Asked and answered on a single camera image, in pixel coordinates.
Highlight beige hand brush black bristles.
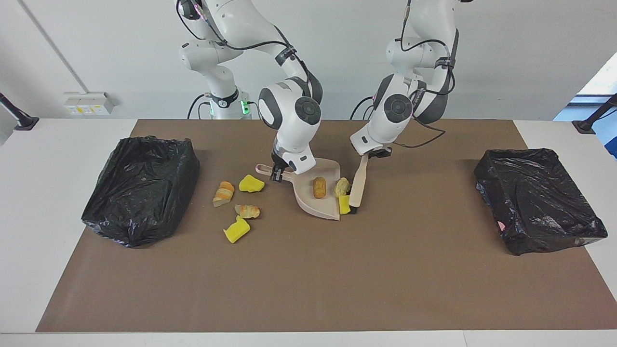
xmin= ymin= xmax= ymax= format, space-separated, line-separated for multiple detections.
xmin=348 ymin=153 xmax=370 ymax=215

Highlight beige plastic dustpan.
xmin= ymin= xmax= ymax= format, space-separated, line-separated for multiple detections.
xmin=255 ymin=158 xmax=342 ymax=221

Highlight black bag lined bin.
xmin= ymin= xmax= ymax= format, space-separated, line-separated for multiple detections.
xmin=81 ymin=136 xmax=200 ymax=249

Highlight black bag bin pink spot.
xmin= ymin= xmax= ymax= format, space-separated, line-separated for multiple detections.
xmin=473 ymin=148 xmax=608 ymax=256

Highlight striped sliced bread toy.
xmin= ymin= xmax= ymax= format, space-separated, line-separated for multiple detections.
xmin=213 ymin=181 xmax=235 ymax=208

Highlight brown table mat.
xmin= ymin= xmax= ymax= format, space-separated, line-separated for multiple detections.
xmin=36 ymin=119 xmax=617 ymax=333

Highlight bright window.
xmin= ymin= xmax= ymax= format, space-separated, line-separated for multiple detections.
xmin=553 ymin=51 xmax=617 ymax=160

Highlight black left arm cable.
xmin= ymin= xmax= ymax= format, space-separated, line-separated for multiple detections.
xmin=393 ymin=0 xmax=458 ymax=149

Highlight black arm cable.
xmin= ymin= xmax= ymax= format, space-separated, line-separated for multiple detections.
xmin=393 ymin=0 xmax=458 ymax=149
xmin=176 ymin=0 xmax=311 ymax=85

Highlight black base cable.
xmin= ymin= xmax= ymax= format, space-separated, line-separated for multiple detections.
xmin=349 ymin=95 xmax=381 ymax=120
xmin=187 ymin=93 xmax=213 ymax=120

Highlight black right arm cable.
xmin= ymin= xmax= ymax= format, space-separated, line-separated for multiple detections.
xmin=176 ymin=0 xmax=311 ymax=85

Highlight white wall socket box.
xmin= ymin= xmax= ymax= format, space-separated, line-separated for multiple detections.
xmin=64 ymin=92 xmax=114 ymax=116

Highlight white wall conduit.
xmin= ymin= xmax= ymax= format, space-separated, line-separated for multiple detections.
xmin=18 ymin=0 xmax=87 ymax=93

